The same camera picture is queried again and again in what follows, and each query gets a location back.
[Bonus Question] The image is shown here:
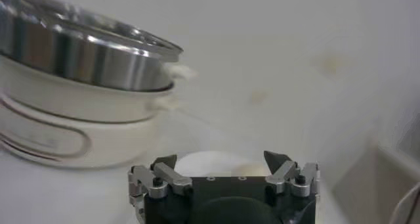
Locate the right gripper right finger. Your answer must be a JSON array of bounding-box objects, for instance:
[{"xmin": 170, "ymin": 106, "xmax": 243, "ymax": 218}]
[{"xmin": 264, "ymin": 150, "xmax": 321, "ymax": 198}]

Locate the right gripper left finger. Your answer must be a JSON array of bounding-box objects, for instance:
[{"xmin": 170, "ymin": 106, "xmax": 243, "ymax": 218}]
[{"xmin": 127, "ymin": 154, "xmax": 194, "ymax": 210}]

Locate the white steamed baozi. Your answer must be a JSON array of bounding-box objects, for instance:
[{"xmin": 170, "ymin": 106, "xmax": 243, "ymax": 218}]
[{"xmin": 173, "ymin": 151, "xmax": 272, "ymax": 177}]

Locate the stainless steel steamer basket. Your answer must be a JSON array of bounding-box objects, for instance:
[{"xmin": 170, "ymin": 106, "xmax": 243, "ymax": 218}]
[{"xmin": 0, "ymin": 0, "xmax": 184, "ymax": 92}]

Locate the white electric cooker pot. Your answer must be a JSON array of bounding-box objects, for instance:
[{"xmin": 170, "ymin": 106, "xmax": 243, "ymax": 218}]
[{"xmin": 0, "ymin": 56, "xmax": 198, "ymax": 170}]

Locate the white side table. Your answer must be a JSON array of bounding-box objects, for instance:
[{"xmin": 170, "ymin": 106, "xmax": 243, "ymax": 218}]
[{"xmin": 329, "ymin": 139, "xmax": 420, "ymax": 224}]

